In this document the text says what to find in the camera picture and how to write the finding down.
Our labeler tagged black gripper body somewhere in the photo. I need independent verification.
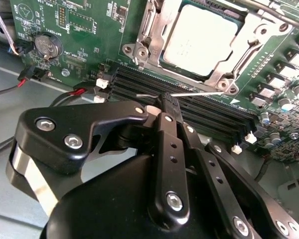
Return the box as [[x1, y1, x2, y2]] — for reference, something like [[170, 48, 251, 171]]
[[41, 154, 230, 239]]

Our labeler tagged metal wire locking lever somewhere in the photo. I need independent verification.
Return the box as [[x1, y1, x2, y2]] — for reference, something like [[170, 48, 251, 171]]
[[136, 90, 226, 100], [246, 1, 299, 29]]

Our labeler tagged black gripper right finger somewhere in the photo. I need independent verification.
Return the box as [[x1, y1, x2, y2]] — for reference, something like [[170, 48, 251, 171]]
[[169, 94, 299, 239]]

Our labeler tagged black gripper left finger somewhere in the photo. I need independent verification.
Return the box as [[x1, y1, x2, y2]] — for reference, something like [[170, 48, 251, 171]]
[[5, 91, 190, 229]]

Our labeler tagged silver green CPU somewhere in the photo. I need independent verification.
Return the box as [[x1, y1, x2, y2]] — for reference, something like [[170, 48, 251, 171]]
[[160, 0, 249, 78]]

